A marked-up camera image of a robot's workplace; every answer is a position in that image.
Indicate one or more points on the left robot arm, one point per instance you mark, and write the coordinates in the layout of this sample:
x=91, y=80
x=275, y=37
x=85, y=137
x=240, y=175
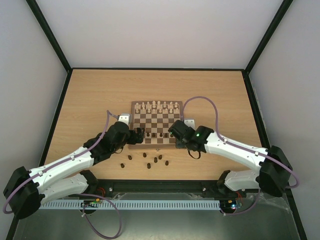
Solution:
x=27, y=190

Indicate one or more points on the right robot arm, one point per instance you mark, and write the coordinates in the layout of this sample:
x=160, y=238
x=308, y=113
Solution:
x=268, y=168

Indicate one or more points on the black aluminium frame rail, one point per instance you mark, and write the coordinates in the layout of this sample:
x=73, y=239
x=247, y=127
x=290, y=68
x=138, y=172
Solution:
x=109, y=188

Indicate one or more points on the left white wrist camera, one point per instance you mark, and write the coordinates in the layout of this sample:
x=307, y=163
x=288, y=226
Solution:
x=124, y=118

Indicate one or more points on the wooden chess board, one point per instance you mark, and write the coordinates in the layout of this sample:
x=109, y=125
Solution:
x=155, y=122

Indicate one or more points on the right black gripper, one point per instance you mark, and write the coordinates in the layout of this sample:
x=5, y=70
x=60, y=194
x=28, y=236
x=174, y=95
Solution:
x=175, y=129

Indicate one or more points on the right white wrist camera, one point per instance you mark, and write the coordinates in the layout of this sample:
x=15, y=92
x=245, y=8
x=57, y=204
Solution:
x=190, y=123

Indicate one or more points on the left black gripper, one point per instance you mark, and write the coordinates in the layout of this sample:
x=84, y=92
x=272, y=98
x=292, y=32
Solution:
x=140, y=136

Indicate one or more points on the white slotted cable duct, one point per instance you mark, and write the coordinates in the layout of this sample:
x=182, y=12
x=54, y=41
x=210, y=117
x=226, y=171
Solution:
x=77, y=204

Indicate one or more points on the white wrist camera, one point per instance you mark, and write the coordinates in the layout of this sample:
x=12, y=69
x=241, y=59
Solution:
x=124, y=118
x=190, y=123

